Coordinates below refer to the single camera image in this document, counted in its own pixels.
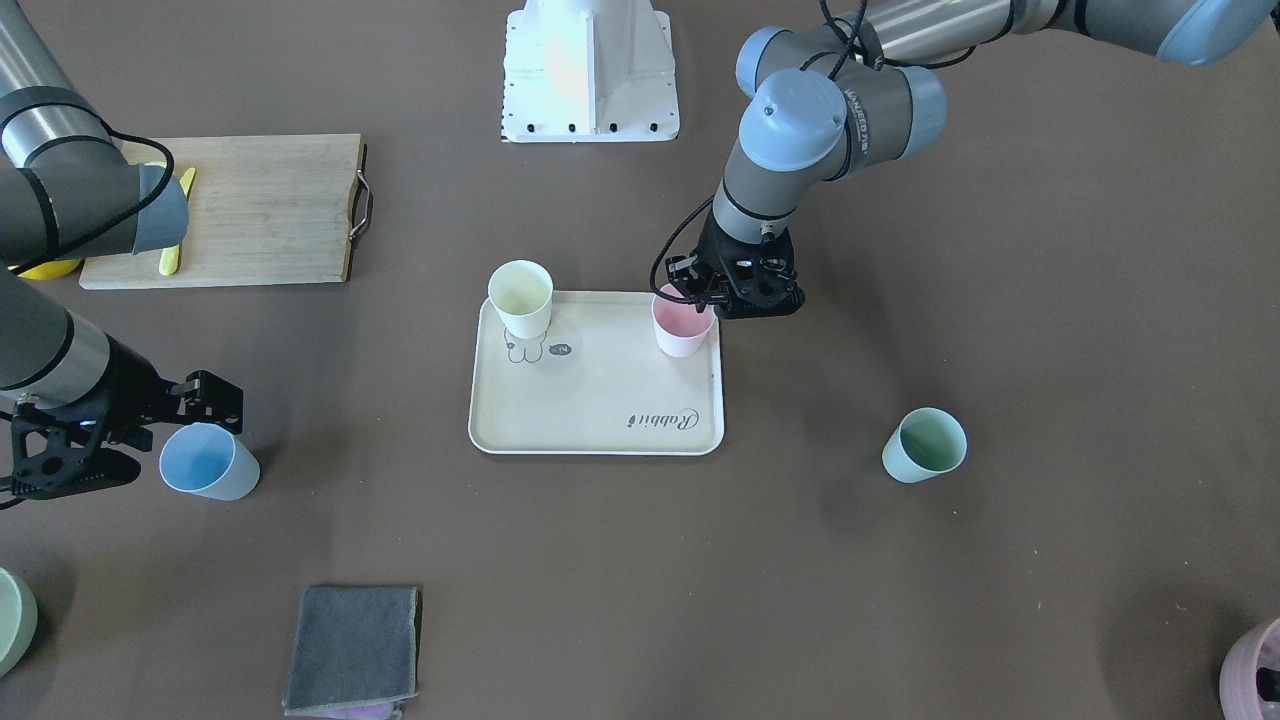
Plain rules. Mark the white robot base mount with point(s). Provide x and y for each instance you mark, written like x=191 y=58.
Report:
x=589 y=71

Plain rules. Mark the whole lemon lower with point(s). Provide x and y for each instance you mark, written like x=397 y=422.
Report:
x=52 y=270

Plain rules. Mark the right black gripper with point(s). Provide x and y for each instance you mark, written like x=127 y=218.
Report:
x=133 y=388

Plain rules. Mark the pink bowl with ice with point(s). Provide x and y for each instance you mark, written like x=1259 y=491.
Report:
x=1248 y=678

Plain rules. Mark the yellow plastic knife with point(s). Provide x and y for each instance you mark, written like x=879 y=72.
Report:
x=169 y=261

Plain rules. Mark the green bowl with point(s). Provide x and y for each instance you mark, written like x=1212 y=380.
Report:
x=19 y=618

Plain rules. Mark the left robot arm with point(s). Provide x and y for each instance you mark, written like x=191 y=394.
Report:
x=863 y=89

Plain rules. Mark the grey folded cloth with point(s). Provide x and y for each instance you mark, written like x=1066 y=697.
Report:
x=355 y=652

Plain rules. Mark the pink plastic cup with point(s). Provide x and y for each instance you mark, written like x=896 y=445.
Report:
x=680 y=329

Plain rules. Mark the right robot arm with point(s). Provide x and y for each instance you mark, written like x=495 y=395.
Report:
x=76 y=399

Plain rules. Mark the green plastic cup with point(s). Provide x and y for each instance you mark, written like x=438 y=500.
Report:
x=927 y=443

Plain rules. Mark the wooden cutting board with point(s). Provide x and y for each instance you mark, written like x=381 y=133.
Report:
x=263 y=210

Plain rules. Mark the yellow plastic cup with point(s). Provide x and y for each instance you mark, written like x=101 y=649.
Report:
x=521 y=291

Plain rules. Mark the blue plastic cup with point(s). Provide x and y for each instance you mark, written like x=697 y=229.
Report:
x=206 y=460

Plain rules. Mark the cream rabbit tray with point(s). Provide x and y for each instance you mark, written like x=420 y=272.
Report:
x=596 y=383

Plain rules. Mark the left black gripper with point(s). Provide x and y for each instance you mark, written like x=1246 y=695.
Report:
x=716 y=243

